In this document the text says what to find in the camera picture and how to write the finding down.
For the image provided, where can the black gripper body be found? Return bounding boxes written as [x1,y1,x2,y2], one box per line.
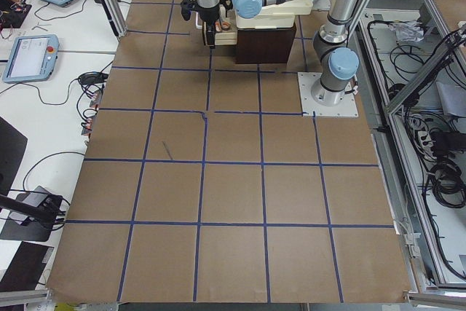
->
[181,0,233,22]

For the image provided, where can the black monitor stand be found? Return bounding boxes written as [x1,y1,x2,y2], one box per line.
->
[1,186,65,242]

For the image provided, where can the crumpled paper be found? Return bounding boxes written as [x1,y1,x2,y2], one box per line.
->
[391,21,424,42]

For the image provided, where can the dark brown cabinet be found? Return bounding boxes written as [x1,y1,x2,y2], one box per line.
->
[236,25,296,64]

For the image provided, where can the white plastic tray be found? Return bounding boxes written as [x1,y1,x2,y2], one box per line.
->
[232,0,313,29]

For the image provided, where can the lower teach pendant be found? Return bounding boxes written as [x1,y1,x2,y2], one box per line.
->
[2,34,60,84]

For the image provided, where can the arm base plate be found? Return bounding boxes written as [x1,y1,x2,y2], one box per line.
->
[298,72,359,118]

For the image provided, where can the black power brick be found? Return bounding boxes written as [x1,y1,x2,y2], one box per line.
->
[78,72,108,85]

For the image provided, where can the orange handled scissors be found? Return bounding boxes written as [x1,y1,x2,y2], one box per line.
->
[215,20,231,33]

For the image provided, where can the coiled black cables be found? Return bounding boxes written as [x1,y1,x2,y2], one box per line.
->
[385,26,466,210]

